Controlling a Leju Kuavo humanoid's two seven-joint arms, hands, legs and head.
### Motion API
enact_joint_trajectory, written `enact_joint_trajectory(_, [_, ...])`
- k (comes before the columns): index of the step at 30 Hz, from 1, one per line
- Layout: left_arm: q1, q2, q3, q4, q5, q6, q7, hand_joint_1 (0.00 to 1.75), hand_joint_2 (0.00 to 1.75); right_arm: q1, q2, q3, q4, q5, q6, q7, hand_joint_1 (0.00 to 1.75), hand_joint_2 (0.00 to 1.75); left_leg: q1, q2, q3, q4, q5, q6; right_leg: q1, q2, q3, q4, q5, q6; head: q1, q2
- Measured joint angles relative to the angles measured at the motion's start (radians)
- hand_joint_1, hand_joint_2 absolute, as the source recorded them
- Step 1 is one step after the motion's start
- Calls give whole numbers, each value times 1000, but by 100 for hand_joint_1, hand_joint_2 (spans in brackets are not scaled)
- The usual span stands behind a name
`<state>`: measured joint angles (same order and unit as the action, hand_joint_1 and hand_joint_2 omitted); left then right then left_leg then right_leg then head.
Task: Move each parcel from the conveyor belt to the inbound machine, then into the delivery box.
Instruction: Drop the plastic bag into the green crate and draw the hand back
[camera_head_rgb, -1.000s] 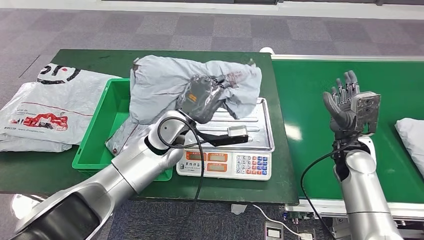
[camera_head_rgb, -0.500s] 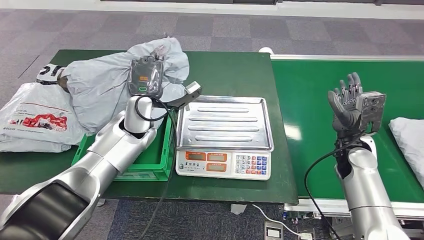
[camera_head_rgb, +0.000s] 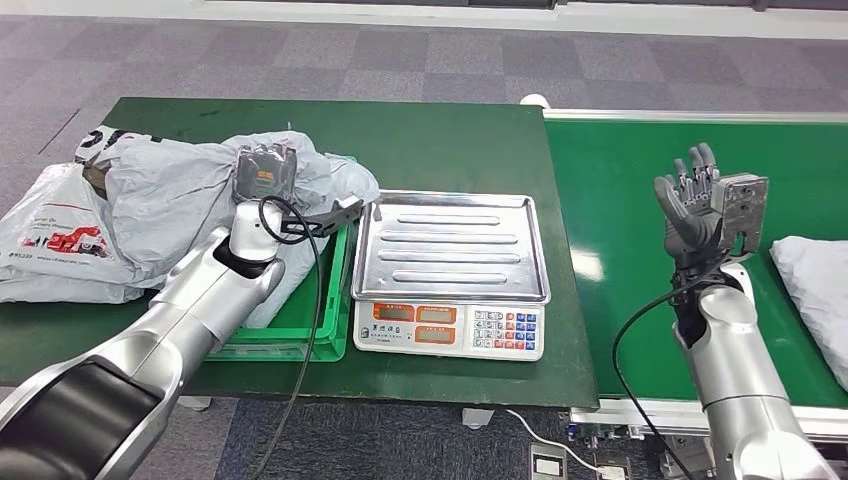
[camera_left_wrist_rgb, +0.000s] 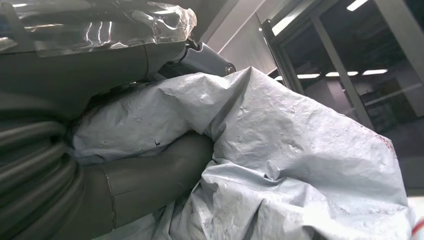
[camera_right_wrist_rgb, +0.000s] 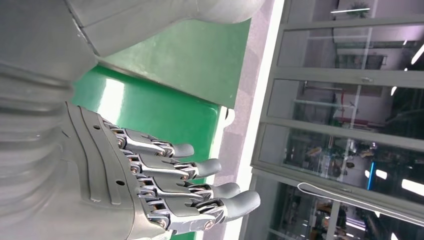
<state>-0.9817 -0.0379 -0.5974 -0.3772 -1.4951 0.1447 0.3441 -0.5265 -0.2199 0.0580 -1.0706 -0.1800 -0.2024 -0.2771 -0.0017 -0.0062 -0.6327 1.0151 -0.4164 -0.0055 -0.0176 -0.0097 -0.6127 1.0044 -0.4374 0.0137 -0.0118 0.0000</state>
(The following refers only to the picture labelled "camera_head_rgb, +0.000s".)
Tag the white bag with black print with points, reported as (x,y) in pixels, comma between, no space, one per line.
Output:
(89,149)

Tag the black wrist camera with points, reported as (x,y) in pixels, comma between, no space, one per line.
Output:
(745,205)
(328,222)

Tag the green conveyor belt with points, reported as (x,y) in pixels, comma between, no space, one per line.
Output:
(629,199)

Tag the grey parcel with red print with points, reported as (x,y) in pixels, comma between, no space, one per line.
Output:
(166,192)
(821,285)
(298,278)

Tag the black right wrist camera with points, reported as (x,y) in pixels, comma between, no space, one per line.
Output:
(745,205)

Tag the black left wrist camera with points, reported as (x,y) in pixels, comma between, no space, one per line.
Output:
(328,222)

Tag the plain white bag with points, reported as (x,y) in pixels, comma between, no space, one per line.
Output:
(53,291)

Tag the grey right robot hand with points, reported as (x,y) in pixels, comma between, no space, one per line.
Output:
(689,225)

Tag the white bag with red print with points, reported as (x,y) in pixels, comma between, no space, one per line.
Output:
(40,218)

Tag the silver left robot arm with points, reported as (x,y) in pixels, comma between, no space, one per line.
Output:
(185,311)

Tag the floor socket with white plug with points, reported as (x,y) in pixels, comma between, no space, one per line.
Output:
(611,472)

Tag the grey floor socket box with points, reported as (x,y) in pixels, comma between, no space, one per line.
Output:
(547,464)

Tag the white scale with steel tray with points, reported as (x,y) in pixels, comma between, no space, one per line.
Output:
(457,245)

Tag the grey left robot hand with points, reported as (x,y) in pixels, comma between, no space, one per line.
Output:
(265,173)

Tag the green plastic crate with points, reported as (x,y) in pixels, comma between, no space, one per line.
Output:
(331,331)

